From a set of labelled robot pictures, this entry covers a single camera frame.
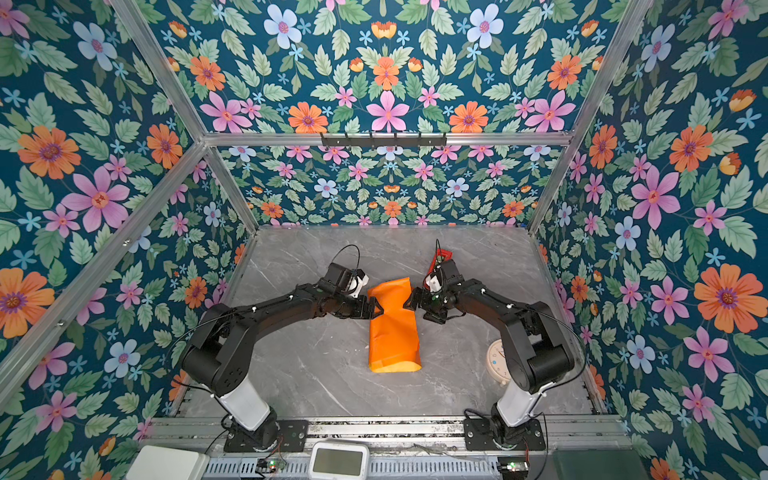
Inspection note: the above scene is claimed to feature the white display device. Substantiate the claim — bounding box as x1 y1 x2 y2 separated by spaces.
308 441 370 480

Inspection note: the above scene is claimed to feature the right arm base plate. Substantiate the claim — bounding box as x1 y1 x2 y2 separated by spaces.
462 417 547 451

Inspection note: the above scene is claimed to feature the black hook rail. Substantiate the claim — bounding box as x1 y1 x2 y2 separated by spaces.
320 133 448 148

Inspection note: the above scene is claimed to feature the red tape dispenser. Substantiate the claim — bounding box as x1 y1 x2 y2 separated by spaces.
428 247 453 275

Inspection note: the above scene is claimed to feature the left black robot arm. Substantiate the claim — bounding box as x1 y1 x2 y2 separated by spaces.
181 263 384 448

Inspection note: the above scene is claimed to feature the green mat bottom right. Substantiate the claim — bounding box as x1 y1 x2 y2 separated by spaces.
552 450 649 480

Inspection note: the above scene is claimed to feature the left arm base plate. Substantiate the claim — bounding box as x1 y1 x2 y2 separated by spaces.
223 419 309 453

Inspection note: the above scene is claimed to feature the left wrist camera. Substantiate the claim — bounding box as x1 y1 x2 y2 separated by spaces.
347 269 369 298

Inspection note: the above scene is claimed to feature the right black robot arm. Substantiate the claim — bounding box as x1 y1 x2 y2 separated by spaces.
403 260 576 449

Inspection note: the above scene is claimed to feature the white round clock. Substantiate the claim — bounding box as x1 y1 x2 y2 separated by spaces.
486 339 511 385

